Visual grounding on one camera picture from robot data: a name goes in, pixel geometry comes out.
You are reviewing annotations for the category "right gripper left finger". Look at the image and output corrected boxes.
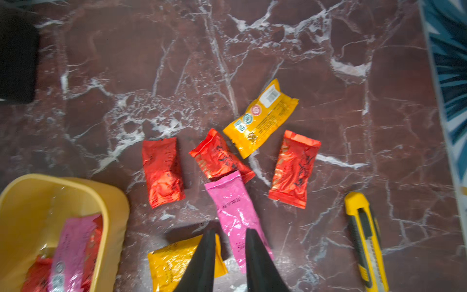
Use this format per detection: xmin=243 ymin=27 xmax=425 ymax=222
xmin=174 ymin=229 xmax=216 ymax=292

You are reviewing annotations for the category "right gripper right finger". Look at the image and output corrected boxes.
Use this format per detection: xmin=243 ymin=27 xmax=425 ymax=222
xmin=245 ymin=229 xmax=289 ymax=292

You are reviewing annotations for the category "pink tea bag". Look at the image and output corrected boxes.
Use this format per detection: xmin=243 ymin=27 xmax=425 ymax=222
xmin=47 ymin=214 xmax=103 ymax=292
xmin=204 ymin=170 xmax=274 ymax=274

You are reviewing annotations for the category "large red tea bag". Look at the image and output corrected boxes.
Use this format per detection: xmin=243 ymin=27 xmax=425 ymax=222
xmin=142 ymin=137 xmax=186 ymax=208

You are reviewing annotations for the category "small red tea bag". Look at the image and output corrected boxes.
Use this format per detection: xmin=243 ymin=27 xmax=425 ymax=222
xmin=189 ymin=129 xmax=255 ymax=183

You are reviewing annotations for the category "red crinkled tea bag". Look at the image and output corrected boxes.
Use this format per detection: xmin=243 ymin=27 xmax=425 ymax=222
xmin=268 ymin=130 xmax=321 ymax=209

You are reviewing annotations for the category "yellow tea bag with labels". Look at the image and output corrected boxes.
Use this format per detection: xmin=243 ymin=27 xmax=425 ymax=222
xmin=223 ymin=79 xmax=299 ymax=159

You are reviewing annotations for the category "yellow plastic storage box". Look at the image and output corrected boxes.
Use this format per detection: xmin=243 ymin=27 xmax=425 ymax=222
xmin=1 ymin=174 xmax=130 ymax=292

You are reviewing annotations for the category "yellow utility knife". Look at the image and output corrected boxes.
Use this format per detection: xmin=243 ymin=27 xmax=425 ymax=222
xmin=344 ymin=192 xmax=389 ymax=292

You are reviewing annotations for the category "yellow black toolbox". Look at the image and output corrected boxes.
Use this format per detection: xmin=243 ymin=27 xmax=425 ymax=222
xmin=1 ymin=7 xmax=40 ymax=104

